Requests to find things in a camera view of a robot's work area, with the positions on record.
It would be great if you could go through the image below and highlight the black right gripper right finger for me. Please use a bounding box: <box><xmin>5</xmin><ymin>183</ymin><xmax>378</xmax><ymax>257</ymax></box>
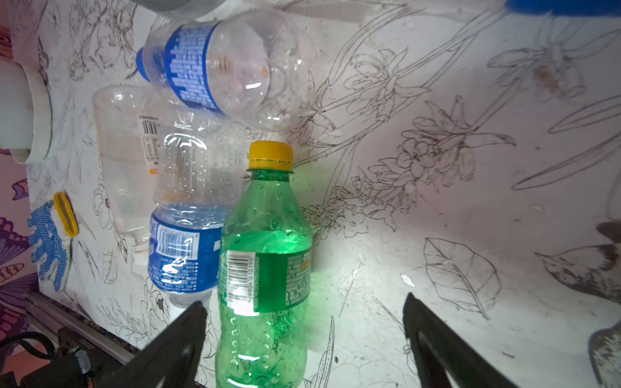
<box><xmin>403</xmin><ymin>294</ymin><xmax>515</xmax><ymax>387</ymax></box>

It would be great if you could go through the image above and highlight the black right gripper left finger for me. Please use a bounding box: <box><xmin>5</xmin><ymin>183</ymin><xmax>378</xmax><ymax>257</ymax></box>
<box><xmin>101</xmin><ymin>302</ymin><xmax>208</xmax><ymax>388</ymax></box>

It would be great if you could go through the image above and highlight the green plastic bottle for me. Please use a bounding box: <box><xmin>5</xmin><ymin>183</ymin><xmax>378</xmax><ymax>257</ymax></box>
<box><xmin>215</xmin><ymin>141</ymin><xmax>313</xmax><ymax>387</ymax></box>

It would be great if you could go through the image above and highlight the blue dotted work glove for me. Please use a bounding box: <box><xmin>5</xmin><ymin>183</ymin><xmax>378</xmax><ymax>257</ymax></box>
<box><xmin>27</xmin><ymin>192</ymin><xmax>79</xmax><ymax>293</ymax></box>

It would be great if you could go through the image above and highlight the blue cap bottle centre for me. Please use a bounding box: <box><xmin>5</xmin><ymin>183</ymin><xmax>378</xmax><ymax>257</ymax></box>
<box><xmin>148</xmin><ymin>107</ymin><xmax>248</xmax><ymax>311</ymax></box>

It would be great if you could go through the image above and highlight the yellow label small bottle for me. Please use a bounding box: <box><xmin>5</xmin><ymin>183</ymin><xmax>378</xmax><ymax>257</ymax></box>
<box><xmin>92</xmin><ymin>85</ymin><xmax>163</xmax><ymax>252</ymax></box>

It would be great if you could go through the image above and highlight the far blue label bottle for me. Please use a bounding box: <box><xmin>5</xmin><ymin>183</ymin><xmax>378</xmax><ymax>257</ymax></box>
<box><xmin>136</xmin><ymin>8</ymin><xmax>315</xmax><ymax>132</ymax></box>

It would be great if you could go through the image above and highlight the potted green plant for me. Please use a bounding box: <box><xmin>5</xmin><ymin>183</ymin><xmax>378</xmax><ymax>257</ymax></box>
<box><xmin>1</xmin><ymin>58</ymin><xmax>52</xmax><ymax>165</ymax></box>

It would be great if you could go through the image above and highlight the clear bottle right blue label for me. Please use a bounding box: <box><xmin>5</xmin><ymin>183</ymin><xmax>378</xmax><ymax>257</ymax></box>
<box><xmin>505</xmin><ymin>0</ymin><xmax>620</xmax><ymax>16</ymax></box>

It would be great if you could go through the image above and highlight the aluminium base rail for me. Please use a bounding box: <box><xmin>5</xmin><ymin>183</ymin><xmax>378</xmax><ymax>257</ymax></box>
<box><xmin>23</xmin><ymin>290</ymin><xmax>137</xmax><ymax>365</ymax></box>

